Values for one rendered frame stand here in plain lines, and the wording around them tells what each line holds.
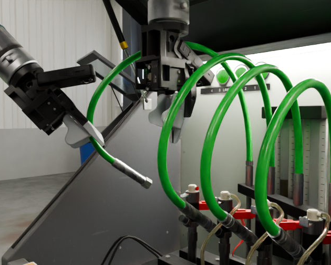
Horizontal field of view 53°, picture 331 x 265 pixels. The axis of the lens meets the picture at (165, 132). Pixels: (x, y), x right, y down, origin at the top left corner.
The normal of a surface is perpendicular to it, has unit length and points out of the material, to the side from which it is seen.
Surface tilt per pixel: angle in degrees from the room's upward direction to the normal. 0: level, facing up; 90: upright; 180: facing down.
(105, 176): 90
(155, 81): 90
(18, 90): 77
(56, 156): 90
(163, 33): 90
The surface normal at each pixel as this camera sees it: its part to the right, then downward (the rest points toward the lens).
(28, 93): 0.11, -0.17
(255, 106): -0.73, 0.04
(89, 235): 0.68, 0.04
